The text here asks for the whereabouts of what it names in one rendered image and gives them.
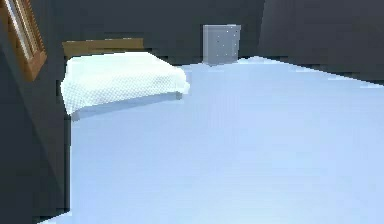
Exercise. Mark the grey box-shaped bin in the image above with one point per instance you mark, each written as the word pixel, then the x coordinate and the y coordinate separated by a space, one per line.
pixel 221 44

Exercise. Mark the white bed with wooden headboard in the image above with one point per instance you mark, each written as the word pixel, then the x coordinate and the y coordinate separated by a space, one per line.
pixel 116 78

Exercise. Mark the wooden framed wall picture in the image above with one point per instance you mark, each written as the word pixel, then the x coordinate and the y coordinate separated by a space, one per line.
pixel 27 40

